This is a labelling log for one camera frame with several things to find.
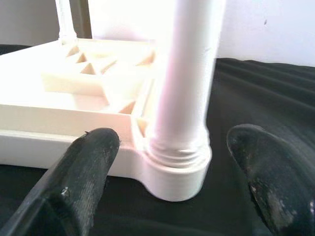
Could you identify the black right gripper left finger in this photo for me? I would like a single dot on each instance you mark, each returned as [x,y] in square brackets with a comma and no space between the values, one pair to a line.
[64,186]

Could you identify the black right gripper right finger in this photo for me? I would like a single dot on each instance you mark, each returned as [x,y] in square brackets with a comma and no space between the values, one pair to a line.
[275,177]

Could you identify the white plastic table top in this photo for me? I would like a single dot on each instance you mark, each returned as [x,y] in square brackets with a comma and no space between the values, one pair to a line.
[61,115]

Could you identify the white plastic table leg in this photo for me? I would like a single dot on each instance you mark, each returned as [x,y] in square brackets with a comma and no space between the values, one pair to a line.
[65,22]
[187,73]

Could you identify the black tablecloth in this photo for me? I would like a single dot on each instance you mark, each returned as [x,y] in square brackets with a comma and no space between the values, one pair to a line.
[258,98]

